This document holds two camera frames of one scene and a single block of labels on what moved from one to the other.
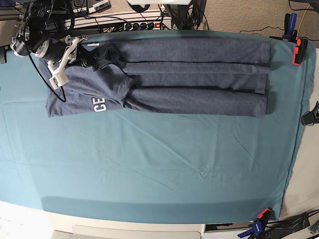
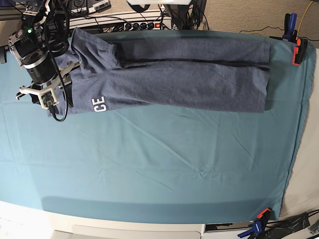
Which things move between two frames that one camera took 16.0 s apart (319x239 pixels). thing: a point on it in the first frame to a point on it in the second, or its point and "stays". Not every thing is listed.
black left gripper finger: [87, 58] to [68, 89]
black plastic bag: [274, 229] stays
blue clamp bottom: [257, 229] stays
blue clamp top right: [290, 34] stays
